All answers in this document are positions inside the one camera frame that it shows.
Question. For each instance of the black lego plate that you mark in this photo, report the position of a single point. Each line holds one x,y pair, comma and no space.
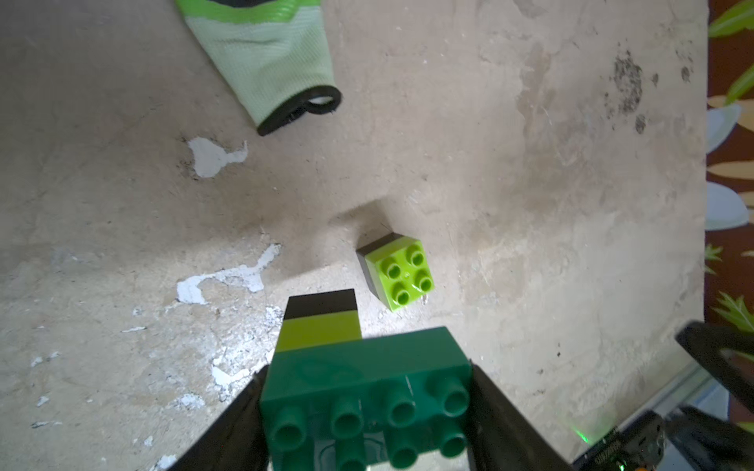
320,304

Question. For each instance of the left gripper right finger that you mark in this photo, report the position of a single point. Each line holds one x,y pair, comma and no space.
500,437

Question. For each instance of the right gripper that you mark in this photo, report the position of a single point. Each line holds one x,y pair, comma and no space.
687,439

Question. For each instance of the black and green glove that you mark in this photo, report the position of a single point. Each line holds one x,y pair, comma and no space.
273,54

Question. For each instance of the dark green 2x4 lego brick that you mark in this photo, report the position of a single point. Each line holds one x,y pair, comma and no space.
348,406

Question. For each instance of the lime lego brick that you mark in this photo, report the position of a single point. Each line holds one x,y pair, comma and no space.
317,330
398,270

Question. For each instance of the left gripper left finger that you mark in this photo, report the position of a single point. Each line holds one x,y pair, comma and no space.
236,440

